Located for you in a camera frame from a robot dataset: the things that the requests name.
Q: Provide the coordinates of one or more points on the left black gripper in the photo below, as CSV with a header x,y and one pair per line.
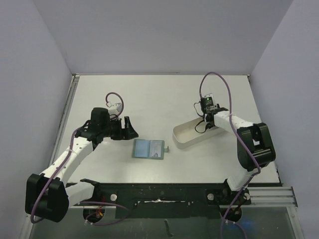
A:
x,y
128,133

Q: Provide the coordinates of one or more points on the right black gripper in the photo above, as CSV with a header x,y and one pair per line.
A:
x,y
215,109

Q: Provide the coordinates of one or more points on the green leather card holder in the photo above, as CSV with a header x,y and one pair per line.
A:
x,y
141,149

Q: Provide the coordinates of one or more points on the silver credit card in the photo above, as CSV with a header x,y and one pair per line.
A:
x,y
155,148

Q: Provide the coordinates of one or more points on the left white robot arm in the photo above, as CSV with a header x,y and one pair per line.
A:
x,y
47,194

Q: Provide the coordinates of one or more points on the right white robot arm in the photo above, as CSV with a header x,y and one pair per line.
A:
x,y
255,148

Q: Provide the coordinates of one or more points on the white plastic tray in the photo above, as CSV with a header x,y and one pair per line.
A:
x,y
185,135

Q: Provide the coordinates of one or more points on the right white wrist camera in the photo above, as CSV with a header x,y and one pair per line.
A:
x,y
210,95

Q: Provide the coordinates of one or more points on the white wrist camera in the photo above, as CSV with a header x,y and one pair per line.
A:
x,y
114,109
210,95

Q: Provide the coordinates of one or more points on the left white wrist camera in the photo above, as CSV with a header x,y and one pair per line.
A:
x,y
114,109

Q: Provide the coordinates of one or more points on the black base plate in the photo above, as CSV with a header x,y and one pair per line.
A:
x,y
164,201

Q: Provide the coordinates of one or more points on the aluminium frame rail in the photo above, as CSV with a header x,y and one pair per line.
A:
x,y
156,104

